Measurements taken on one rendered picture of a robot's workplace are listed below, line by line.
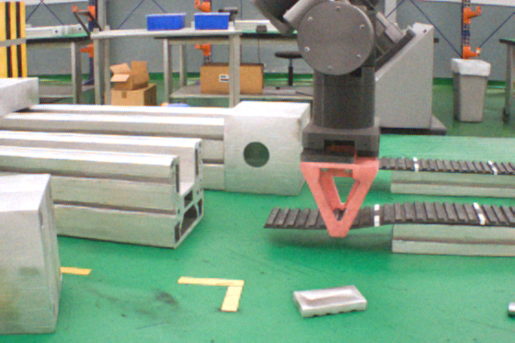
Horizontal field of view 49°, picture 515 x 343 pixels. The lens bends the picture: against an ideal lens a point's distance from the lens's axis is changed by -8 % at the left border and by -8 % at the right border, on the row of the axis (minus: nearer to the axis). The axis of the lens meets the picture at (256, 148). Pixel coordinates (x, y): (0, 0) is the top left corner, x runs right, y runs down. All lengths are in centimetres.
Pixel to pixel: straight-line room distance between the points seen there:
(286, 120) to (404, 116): 48
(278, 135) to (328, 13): 28
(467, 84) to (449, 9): 288
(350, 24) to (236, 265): 23
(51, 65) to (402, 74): 820
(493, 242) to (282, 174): 28
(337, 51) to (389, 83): 69
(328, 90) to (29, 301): 30
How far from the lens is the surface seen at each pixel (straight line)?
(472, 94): 572
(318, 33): 46
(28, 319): 44
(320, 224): 57
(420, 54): 115
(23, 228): 41
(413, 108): 116
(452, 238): 58
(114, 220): 59
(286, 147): 72
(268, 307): 47
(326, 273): 53
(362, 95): 54
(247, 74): 556
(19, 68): 401
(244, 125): 72
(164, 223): 57
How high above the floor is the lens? 100
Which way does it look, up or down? 13 degrees down
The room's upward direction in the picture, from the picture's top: straight up
